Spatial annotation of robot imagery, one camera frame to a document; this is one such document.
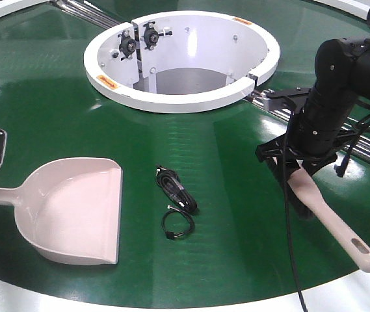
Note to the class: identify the beige plastic dustpan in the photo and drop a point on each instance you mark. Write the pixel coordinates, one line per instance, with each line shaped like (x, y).
(69, 210)

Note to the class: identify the black bearing mount right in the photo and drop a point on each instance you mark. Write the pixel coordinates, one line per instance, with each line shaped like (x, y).
(151, 35)

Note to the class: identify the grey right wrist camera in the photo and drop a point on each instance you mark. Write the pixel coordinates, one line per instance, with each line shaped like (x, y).
(292, 99)

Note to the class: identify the chrome roller bars top left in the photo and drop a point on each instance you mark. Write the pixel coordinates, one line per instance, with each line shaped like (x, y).
(88, 12)

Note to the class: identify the black bearing mount left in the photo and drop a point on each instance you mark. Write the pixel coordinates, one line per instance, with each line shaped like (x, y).
(128, 45)

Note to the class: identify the beige hand brush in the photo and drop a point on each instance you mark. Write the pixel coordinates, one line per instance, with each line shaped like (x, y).
(307, 192)

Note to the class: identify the black bearing mount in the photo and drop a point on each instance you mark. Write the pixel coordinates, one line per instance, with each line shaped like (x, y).
(128, 45)
(151, 35)

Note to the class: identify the chrome roller bars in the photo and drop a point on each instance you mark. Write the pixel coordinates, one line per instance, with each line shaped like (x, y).
(361, 150)
(88, 12)

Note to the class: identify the orange warning sticker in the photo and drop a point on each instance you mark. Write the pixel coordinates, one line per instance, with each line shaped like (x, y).
(243, 21)
(107, 82)

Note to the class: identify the orange warning sticker front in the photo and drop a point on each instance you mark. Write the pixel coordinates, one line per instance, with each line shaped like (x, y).
(107, 82)

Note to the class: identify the chrome roller bars right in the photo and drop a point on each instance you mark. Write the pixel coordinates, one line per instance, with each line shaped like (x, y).
(361, 150)

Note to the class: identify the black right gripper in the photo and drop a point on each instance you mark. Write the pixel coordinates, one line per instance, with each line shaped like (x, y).
(316, 149)

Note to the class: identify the orange warning sticker rear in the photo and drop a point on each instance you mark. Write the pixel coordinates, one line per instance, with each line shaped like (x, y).
(243, 21)

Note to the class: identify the white outer conveyor rim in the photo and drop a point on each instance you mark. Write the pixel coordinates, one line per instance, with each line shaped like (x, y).
(238, 253)

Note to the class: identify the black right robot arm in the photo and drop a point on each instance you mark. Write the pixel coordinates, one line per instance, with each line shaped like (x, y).
(334, 113)

